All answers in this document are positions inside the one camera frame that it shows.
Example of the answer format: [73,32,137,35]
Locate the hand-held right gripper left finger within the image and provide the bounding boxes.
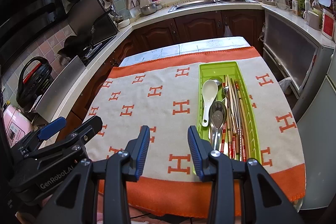
[34,125,151,224]

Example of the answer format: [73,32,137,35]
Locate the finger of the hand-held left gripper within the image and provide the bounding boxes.
[18,116,67,153]
[31,115,103,161]

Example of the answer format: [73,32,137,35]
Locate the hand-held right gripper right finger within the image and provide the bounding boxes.
[187,126,305,224]

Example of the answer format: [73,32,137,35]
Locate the large wide-handled metal spoon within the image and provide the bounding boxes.
[209,101,228,155]

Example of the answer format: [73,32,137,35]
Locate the pale fine-patterned chopstick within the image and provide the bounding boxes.
[234,81,247,162]

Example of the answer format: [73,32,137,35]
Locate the metal chopstick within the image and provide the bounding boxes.
[231,93,240,153]

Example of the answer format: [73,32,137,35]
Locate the white ceramic spoon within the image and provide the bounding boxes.
[202,79,219,127]

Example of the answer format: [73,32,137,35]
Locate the small metal spoon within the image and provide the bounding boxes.
[221,86,234,122]

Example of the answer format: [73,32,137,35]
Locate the green plastic tray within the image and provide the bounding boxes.
[193,61,261,176]

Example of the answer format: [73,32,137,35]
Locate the orange and cream printed blanket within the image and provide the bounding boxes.
[83,46,307,218]

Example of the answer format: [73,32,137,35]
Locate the pink appliance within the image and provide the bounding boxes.
[3,105,34,148]

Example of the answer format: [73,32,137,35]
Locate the black pressure cooker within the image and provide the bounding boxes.
[16,56,53,107]

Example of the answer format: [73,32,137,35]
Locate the low steel splash plate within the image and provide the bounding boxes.
[34,55,87,115]

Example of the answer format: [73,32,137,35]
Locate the gas stove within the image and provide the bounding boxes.
[79,35,118,62]

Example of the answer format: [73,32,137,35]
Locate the black wok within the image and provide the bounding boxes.
[58,35,95,56]

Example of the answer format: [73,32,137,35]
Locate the white plastic bag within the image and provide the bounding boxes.
[278,77,293,94]

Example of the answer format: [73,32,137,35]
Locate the tall steel stove shield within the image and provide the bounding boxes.
[60,0,119,38]

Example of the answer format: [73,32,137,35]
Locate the grey refrigerator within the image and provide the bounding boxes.
[297,74,336,211]

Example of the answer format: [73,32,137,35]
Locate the brown wooden kitchen cabinets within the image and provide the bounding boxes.
[71,9,265,119]

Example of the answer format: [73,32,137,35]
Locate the black range hood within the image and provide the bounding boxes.
[0,0,79,67]

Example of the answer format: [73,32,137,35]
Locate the steel pot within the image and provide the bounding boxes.
[140,2,157,15]

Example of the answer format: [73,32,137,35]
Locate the steel sink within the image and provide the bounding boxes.
[168,1,218,12]

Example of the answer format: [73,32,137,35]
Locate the white mug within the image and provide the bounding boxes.
[303,11,321,30]

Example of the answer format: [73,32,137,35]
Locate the green box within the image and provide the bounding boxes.
[292,0,305,17]

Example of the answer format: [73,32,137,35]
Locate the red container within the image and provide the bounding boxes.
[321,8,336,42]

